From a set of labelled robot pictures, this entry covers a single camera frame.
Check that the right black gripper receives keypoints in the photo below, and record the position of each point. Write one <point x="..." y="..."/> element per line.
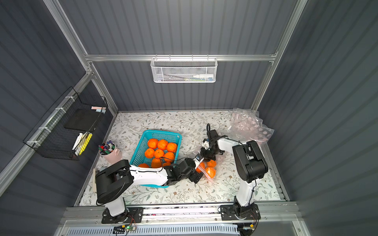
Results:
<point x="206" y="153"/>

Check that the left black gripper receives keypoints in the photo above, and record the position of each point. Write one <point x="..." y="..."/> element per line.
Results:
<point x="195" y="174"/>

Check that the small bag orange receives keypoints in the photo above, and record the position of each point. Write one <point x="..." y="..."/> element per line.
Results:
<point x="156" y="163"/>
<point x="211" y="163"/>
<point x="211" y="172"/>

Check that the clear zip-top bag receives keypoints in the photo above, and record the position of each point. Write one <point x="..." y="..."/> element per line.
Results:
<point x="203" y="165"/>
<point x="246" y="125"/>

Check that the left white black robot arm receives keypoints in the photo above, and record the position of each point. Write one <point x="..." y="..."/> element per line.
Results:
<point x="114" y="180"/>

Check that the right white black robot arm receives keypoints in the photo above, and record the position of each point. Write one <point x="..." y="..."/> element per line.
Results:
<point x="250" y="164"/>

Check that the teal plastic basket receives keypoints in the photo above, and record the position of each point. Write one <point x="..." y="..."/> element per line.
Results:
<point x="139" y="157"/>

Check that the green led circuit board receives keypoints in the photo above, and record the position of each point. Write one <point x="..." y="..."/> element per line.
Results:
<point x="123" y="230"/>

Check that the pink pen cup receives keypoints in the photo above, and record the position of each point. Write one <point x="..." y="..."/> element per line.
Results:
<point x="110" y="152"/>

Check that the yellow marker in basket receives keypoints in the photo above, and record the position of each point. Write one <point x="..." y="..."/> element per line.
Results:
<point x="83" y="143"/>

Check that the white marker in basket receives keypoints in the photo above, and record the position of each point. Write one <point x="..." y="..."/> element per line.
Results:
<point x="77" y="141"/>

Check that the pink sticky notes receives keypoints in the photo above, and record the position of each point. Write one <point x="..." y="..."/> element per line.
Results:
<point x="99" y="109"/>

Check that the black notebook in basket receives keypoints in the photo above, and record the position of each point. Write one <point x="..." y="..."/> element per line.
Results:
<point x="83" y="120"/>

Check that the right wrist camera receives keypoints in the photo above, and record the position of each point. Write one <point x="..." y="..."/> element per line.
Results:
<point x="205" y="144"/>

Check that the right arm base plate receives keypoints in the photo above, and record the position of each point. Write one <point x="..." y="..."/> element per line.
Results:
<point x="236" y="212"/>

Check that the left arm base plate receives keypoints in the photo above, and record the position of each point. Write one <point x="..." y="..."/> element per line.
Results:
<point x="131" y="215"/>

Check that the aluminium linear rail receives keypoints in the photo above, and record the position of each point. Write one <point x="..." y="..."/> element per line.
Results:
<point x="207" y="213"/>

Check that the white wire mesh basket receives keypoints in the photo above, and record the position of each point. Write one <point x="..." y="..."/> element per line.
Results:
<point x="184" y="70"/>

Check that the black wire wall basket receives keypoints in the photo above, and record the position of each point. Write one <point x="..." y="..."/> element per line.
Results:
<point x="66" y="133"/>

